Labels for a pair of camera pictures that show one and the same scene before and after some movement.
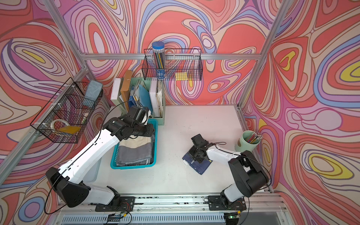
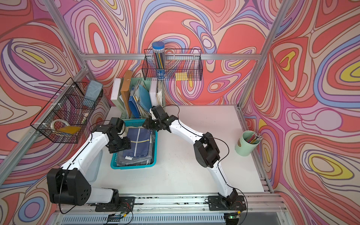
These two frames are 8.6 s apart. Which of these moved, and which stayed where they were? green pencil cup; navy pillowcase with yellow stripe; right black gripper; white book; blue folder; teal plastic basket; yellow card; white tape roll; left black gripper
Moved: navy pillowcase with yellow stripe; right black gripper; left black gripper
Stayed: white tape roll; teal plastic basket; blue folder; white book; green pencil cup; yellow card
